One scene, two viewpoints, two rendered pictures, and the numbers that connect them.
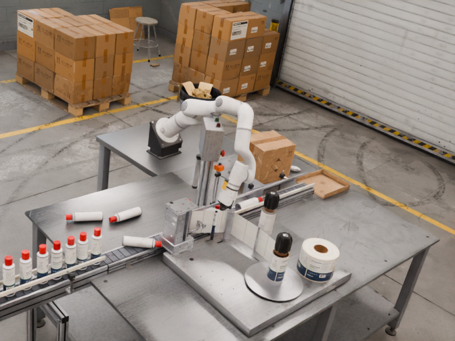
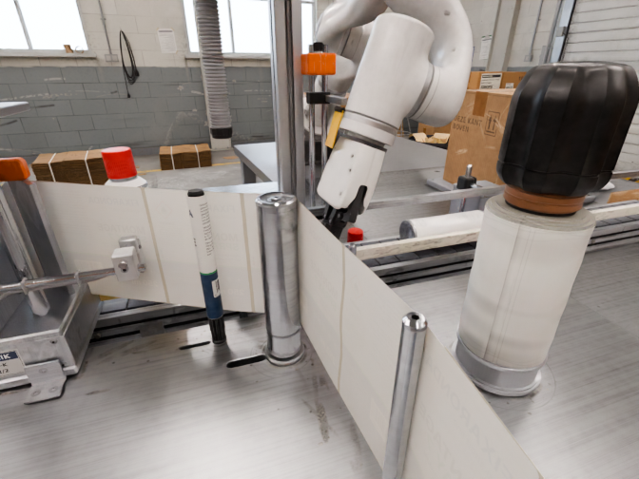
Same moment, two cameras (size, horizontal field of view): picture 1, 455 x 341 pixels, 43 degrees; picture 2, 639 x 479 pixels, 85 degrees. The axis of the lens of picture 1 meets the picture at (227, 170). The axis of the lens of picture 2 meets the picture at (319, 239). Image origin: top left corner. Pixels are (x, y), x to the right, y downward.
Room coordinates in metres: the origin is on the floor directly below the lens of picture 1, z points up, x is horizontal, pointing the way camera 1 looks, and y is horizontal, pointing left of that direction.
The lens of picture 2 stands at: (2.46, -0.25, 1.17)
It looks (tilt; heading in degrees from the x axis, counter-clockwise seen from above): 26 degrees down; 29
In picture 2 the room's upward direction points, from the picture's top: straight up
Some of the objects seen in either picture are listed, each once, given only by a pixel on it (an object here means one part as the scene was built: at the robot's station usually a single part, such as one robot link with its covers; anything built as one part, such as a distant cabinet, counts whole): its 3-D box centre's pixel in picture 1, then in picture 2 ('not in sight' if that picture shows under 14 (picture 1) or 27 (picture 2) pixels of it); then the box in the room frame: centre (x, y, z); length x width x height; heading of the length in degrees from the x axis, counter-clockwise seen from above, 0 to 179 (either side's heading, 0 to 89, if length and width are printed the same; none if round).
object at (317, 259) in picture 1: (317, 259); not in sight; (2.57, -0.56, 0.95); 0.20 x 0.20 x 0.14
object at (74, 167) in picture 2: not in sight; (74, 170); (4.50, 4.00, 0.16); 0.65 x 0.54 x 0.32; 147
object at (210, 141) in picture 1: (210, 139); not in sight; (2.92, 0.12, 1.38); 0.17 x 0.10 x 0.19; 12
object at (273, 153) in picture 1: (265, 157); (518, 142); (3.64, -0.24, 0.99); 0.30 x 0.24 x 0.27; 132
